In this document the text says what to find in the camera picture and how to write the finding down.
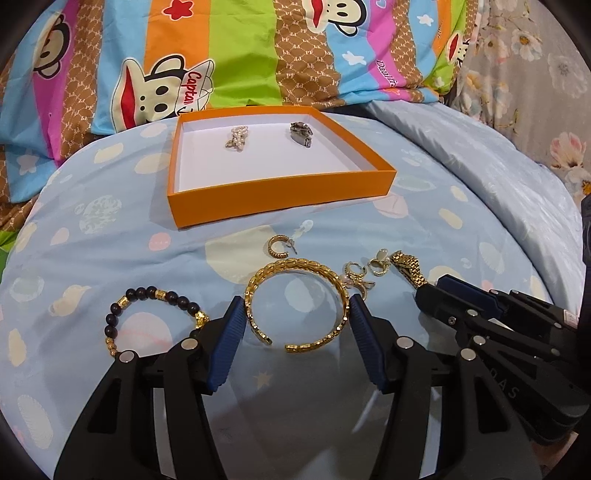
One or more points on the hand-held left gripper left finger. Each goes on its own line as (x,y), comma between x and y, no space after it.
(226,344)

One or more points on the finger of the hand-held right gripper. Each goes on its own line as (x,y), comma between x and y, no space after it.
(471,291)
(438,302)

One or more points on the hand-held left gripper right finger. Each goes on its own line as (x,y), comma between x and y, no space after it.
(369,344)

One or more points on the gold wristwatch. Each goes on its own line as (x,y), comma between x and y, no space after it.
(408,267)

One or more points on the gold interlocked rings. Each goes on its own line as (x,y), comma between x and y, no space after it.
(364,288)

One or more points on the gold oval stud earring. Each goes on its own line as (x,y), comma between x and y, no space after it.
(379,261)

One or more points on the gold hoop earring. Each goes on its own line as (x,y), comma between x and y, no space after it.
(273,251)

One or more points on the orange cardboard box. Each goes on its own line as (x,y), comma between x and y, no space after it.
(277,194)

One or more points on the light blue dotted quilt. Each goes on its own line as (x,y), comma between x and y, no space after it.
(115,240)

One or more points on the silver wristwatch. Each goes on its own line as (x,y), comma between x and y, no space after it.
(300,131)

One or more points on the grey floral cloth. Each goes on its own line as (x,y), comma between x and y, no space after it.
(521,69)

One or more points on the colourful monkey print pillow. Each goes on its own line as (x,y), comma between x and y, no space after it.
(240,46)

